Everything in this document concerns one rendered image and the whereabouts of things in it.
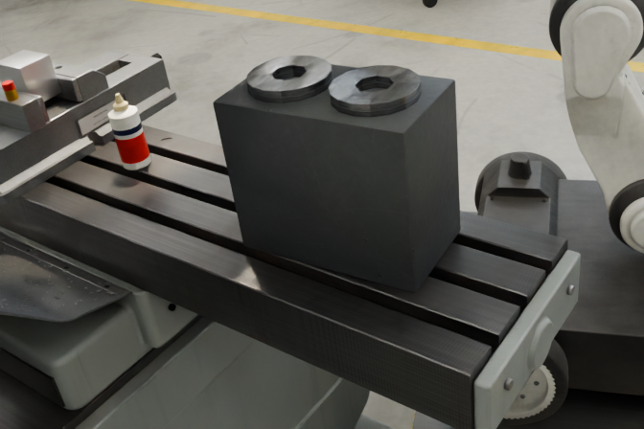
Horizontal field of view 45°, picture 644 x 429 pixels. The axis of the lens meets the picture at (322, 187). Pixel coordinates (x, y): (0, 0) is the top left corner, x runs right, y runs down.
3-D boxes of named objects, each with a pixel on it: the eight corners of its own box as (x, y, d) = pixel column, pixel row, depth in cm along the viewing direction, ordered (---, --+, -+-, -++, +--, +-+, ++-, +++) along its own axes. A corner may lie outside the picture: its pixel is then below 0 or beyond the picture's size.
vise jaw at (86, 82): (57, 77, 123) (49, 53, 121) (109, 88, 117) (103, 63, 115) (26, 92, 119) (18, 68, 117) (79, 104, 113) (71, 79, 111)
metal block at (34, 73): (36, 86, 117) (23, 49, 114) (61, 92, 114) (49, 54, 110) (8, 101, 113) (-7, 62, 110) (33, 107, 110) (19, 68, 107)
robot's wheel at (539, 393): (565, 410, 131) (571, 321, 121) (565, 434, 127) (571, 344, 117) (447, 396, 137) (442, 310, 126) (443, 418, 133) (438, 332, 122)
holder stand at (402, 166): (298, 193, 98) (273, 44, 88) (462, 230, 87) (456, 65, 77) (242, 247, 90) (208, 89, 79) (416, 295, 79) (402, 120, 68)
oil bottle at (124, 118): (138, 154, 113) (118, 84, 107) (157, 160, 110) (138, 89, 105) (117, 167, 110) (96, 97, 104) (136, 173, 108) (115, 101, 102)
